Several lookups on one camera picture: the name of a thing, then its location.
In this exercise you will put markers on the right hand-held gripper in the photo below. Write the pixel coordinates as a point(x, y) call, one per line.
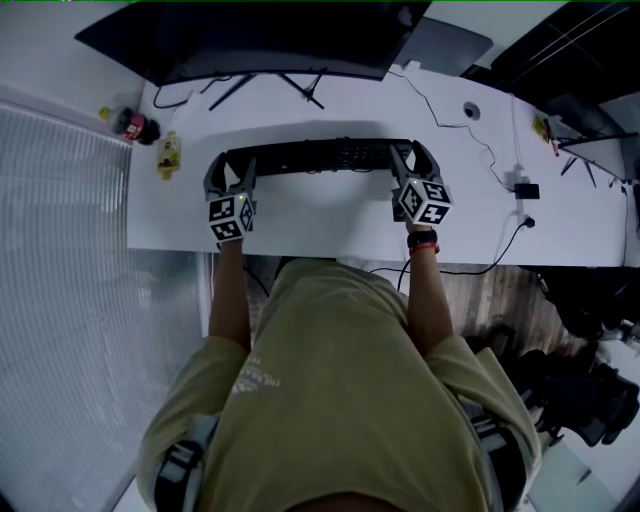
point(425, 200)

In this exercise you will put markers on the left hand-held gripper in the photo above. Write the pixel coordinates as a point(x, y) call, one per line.
point(225, 210)

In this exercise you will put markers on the black keyboard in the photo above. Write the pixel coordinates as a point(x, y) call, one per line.
point(320, 157)

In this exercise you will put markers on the person's right forearm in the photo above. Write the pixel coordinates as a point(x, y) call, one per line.
point(427, 300)

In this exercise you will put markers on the person's left forearm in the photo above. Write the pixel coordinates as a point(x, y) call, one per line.
point(230, 295)

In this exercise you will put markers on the yellow snack packet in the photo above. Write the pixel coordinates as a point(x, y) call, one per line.
point(168, 157)

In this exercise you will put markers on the black wrist watch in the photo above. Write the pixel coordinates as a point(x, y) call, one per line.
point(422, 237)

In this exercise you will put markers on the red wrist band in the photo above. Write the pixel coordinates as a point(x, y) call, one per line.
point(425, 249)

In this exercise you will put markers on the dark soda bottle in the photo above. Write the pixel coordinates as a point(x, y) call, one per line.
point(132, 127)

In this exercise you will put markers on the black power adapter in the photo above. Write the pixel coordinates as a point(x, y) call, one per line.
point(527, 191)

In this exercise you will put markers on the black power plug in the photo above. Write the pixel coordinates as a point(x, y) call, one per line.
point(528, 222)

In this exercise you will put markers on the gray desk partition panel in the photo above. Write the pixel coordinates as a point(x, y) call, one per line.
point(450, 45)

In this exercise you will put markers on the small yellow packet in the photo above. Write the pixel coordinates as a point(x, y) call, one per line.
point(540, 129)

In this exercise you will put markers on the red pen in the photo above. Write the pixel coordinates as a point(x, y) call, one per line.
point(554, 147)

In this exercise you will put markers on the black computer monitor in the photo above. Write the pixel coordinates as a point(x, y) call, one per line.
point(275, 40)

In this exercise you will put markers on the white venetian window blind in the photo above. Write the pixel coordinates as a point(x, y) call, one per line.
point(60, 300)

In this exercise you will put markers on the black bag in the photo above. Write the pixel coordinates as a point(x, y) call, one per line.
point(580, 310)

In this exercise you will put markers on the olive t-shirt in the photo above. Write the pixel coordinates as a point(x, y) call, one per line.
point(340, 390)

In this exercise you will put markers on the black office chair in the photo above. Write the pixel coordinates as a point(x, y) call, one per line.
point(590, 400)

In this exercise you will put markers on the black pen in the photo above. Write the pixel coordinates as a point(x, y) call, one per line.
point(584, 476)

